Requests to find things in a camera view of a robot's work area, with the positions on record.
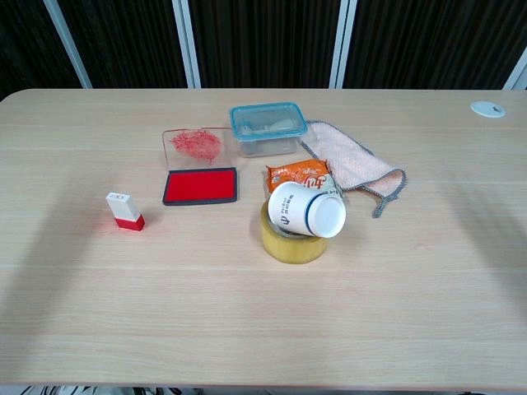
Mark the white and red stamp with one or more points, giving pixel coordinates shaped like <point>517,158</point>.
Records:
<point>123,210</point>

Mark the orange snack packet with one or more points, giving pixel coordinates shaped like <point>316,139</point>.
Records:
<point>296,173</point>

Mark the white paper cup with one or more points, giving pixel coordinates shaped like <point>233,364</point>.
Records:
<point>304,210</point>

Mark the yellow tape roll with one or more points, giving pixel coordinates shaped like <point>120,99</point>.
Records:
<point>288,252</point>

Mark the red ink pad, clear lid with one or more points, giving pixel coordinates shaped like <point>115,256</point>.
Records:
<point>199,187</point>

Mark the clear container with blue lid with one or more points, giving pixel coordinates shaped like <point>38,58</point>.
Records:
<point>267,123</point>

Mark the pink cloth with grey trim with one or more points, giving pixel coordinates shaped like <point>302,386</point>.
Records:
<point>350,160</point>

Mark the white partition frame post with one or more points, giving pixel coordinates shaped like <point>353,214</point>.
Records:
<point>518,76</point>
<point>68,45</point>
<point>342,45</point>
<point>187,45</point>

